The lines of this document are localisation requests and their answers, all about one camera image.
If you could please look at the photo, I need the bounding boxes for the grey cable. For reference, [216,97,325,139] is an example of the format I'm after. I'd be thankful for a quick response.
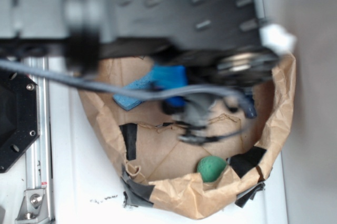
[0,59,245,104]

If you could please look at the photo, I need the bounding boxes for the metal corner bracket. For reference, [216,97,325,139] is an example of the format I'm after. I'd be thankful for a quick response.
[15,188,51,223]

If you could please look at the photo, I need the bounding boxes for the blue rectangular block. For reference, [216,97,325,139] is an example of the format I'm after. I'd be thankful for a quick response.
[151,65,189,109]

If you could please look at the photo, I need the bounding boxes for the aluminium extrusion rail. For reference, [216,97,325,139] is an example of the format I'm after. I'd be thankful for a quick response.
[23,57,55,223]

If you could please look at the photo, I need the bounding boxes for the dark navy rope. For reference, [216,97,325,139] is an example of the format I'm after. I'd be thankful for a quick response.
[243,88,257,119]

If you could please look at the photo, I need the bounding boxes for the brown paper bag bin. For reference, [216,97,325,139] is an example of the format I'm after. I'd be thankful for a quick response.
[79,54,296,219]

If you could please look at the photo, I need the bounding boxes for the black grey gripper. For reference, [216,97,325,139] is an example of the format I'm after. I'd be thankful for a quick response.
[161,93,239,146]

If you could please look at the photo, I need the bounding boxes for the black hexagonal base plate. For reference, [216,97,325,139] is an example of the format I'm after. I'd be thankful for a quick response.
[1,70,39,174]

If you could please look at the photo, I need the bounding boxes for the white tray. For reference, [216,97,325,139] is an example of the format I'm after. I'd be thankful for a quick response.
[49,82,288,223]

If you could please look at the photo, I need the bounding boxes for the light blue sponge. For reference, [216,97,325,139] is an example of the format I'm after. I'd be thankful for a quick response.
[112,76,153,111]

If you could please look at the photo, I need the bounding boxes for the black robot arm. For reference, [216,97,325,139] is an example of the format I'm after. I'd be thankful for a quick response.
[1,0,296,144]

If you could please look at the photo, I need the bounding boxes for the green textured ball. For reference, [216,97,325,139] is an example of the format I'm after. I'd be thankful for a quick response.
[196,156,227,182]

